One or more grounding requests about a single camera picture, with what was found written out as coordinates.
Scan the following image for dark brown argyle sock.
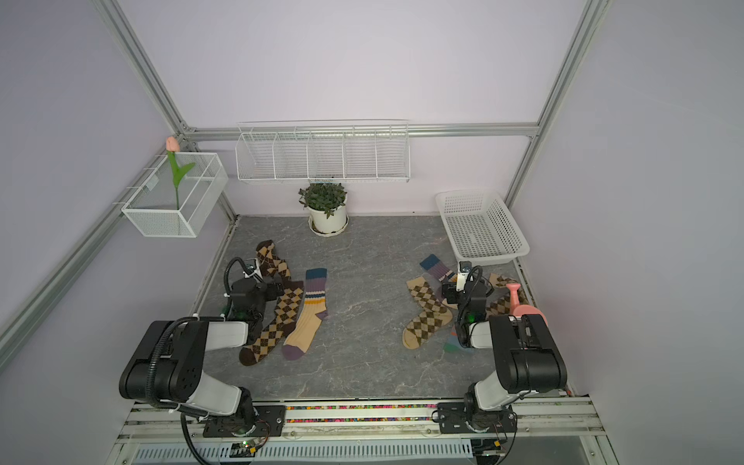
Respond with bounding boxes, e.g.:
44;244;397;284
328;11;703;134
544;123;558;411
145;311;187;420
239;281;304;366
256;239;292;285

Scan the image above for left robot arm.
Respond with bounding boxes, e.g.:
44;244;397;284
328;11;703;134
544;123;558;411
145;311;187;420
118;258;289;440

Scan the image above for pink artificial tulip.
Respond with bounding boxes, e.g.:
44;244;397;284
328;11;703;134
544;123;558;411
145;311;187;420
166;137;195;209

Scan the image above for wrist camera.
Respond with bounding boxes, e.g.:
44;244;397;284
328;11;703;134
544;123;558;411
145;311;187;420
455;261;473;292
242;259;264;281

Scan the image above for pink watering can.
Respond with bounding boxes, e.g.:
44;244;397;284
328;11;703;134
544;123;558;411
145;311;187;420
506;283;548;324

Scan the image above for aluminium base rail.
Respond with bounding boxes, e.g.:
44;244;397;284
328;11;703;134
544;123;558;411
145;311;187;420
116;396;606;444

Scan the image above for white plastic perforated basket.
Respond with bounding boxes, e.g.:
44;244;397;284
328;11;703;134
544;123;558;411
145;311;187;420
435;190;530;267

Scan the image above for potted green plant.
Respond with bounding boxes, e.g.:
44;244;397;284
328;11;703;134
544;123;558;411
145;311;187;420
298;182;349;238

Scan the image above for striped beige purple sock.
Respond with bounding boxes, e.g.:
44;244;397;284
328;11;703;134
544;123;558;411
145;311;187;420
420;254;456;284
282;269;329;360

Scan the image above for white wire wall shelf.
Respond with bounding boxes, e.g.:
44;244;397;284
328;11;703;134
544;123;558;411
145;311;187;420
236;119;411;183

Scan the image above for white mesh wall box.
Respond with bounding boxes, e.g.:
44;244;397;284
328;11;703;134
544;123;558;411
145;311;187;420
121;152;228;238

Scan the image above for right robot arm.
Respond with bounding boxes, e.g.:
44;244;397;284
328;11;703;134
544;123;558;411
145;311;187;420
432;262;568;435

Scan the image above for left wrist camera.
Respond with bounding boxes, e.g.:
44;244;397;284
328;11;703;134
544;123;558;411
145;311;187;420
242;259;264;281

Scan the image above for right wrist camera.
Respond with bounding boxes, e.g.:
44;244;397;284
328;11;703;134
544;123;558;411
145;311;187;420
455;261;473;292

